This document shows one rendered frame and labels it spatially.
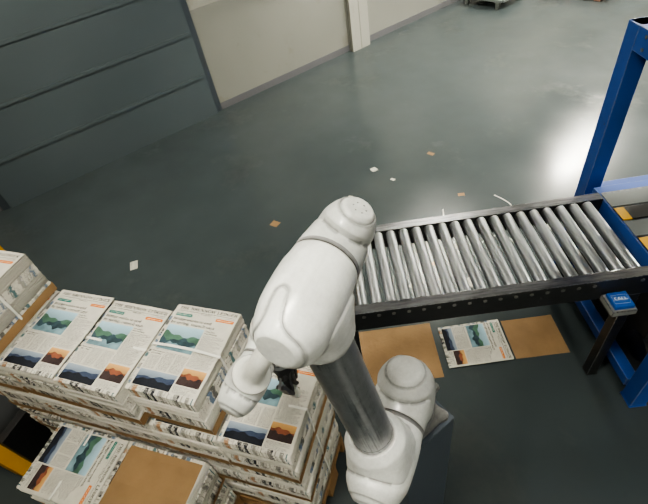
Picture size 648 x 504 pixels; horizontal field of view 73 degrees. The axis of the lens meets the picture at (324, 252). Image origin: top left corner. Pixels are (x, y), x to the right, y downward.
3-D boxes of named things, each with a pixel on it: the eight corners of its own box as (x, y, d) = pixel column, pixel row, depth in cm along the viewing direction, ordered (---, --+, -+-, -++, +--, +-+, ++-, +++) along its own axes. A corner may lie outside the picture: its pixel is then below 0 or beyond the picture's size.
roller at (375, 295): (379, 302, 192) (385, 308, 195) (366, 230, 225) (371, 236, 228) (369, 307, 194) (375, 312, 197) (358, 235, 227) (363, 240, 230)
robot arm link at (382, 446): (429, 445, 120) (406, 531, 107) (374, 429, 128) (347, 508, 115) (357, 234, 73) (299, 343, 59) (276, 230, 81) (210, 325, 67)
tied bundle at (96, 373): (145, 427, 165) (115, 398, 149) (84, 409, 174) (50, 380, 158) (194, 342, 189) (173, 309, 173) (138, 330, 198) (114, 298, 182)
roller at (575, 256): (582, 283, 190) (585, 275, 187) (538, 214, 224) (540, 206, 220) (594, 282, 190) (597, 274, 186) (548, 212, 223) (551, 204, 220)
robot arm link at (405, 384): (440, 390, 134) (443, 351, 119) (425, 447, 123) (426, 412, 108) (389, 374, 140) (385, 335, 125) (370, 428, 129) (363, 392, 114)
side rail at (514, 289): (346, 333, 199) (342, 317, 191) (345, 323, 203) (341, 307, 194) (654, 292, 190) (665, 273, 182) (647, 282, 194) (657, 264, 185)
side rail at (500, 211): (337, 254, 235) (334, 238, 226) (336, 247, 239) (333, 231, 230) (596, 216, 226) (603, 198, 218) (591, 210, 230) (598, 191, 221)
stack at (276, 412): (326, 529, 206) (289, 463, 147) (122, 467, 241) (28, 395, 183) (346, 446, 231) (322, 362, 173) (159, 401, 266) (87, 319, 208)
